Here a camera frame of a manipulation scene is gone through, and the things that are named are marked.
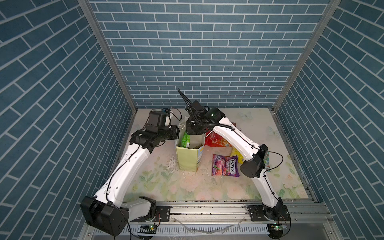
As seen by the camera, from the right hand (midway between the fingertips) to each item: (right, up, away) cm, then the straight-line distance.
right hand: (188, 131), depth 80 cm
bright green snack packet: (-1, -5, -1) cm, 5 cm away
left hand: (-2, +1, -5) cm, 6 cm away
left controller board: (-20, -49, -8) cm, 53 cm away
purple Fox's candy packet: (+21, -21, +7) cm, 30 cm away
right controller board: (+43, -48, -8) cm, 65 cm away
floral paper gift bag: (+1, -14, -5) cm, 14 cm away
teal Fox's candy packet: (+47, -19, +9) cm, 51 cm away
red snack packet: (+14, -6, +16) cm, 22 cm away
